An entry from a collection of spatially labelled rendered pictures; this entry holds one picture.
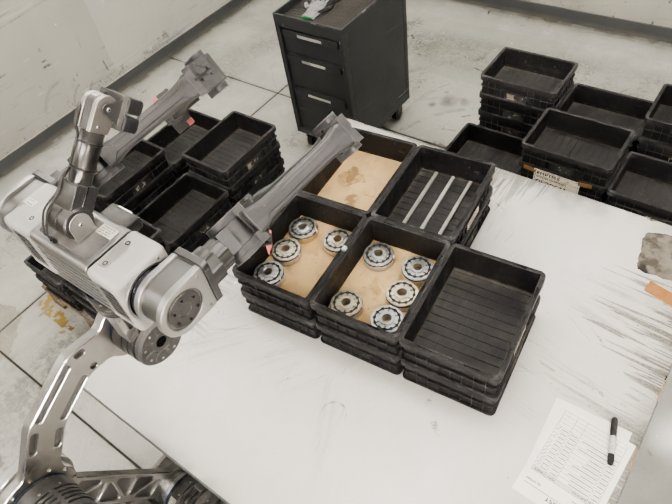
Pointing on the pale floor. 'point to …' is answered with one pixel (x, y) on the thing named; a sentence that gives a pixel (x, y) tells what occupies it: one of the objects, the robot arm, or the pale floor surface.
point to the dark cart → (345, 61)
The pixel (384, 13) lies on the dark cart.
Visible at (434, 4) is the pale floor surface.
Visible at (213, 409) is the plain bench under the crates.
